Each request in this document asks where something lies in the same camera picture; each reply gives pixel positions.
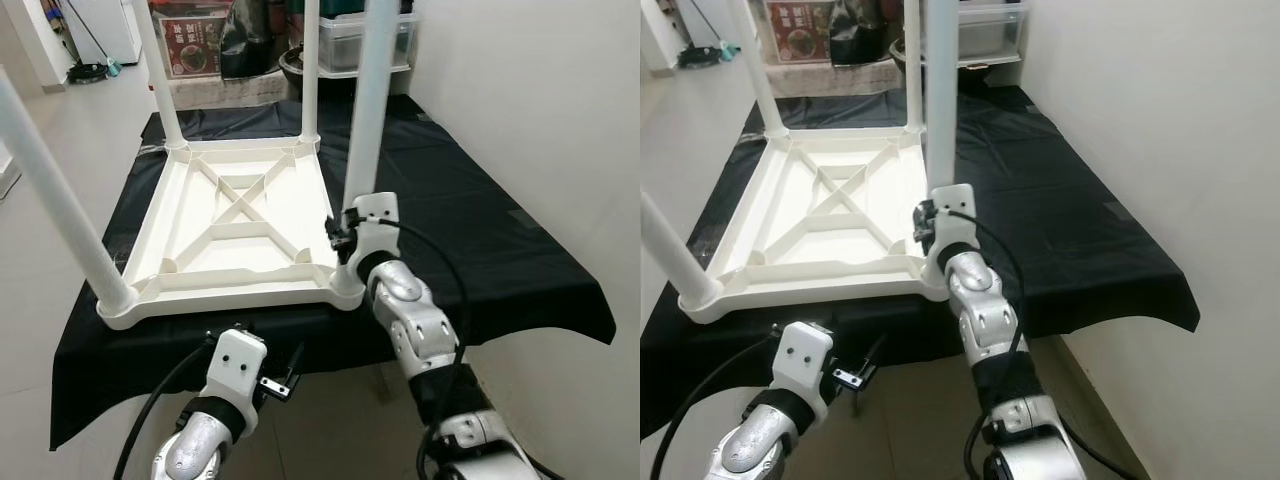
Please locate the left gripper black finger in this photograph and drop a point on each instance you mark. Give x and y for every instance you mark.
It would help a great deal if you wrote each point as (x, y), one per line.
(875, 355)
(298, 362)

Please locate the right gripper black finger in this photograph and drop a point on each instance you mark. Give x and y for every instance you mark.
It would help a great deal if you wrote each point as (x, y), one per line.
(331, 232)
(919, 215)

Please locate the white plastic children table top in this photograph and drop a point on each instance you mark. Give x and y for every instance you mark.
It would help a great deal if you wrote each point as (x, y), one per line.
(200, 290)
(800, 285)

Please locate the white plastic table leg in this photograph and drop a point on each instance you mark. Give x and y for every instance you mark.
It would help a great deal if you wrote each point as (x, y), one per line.
(60, 200)
(165, 100)
(310, 80)
(942, 100)
(913, 70)
(680, 255)
(372, 100)
(765, 90)

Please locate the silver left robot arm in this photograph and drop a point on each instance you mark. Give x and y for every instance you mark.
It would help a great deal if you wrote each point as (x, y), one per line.
(200, 445)
(760, 445)

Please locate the speckled stone ledge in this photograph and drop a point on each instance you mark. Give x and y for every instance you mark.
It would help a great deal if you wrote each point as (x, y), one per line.
(230, 92)
(840, 80)

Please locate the black bowl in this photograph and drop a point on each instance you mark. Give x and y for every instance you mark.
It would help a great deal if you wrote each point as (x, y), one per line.
(293, 70)
(897, 58)

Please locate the clear plastic storage box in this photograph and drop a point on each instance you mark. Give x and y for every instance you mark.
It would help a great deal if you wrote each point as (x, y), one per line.
(340, 45)
(990, 35)

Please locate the black bag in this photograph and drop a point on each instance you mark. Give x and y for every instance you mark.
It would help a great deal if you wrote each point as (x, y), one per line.
(855, 35)
(250, 45)

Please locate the orange lid storage box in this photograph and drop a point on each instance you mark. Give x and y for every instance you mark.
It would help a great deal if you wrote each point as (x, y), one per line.
(800, 35)
(190, 45)

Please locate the dark green lid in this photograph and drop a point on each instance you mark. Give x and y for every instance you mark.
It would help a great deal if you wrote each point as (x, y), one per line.
(345, 8)

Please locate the white appliance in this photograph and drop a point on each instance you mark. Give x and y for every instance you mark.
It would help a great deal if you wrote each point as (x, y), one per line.
(105, 30)

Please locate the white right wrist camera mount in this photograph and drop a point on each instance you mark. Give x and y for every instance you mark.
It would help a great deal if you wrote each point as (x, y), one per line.
(372, 225)
(955, 215)

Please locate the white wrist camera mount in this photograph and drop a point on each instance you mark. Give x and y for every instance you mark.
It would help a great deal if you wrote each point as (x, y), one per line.
(238, 370)
(955, 215)
(372, 225)
(805, 360)

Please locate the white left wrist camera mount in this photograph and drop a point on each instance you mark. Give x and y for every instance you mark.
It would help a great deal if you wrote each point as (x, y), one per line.
(805, 360)
(238, 370)

